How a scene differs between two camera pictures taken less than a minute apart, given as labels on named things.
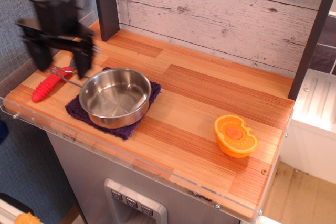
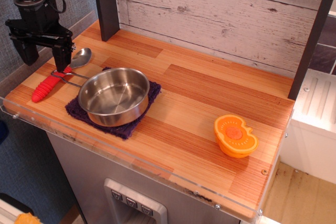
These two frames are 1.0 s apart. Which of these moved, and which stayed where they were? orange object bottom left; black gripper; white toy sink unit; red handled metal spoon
Moved: black gripper
Stayed: white toy sink unit; orange object bottom left; red handled metal spoon
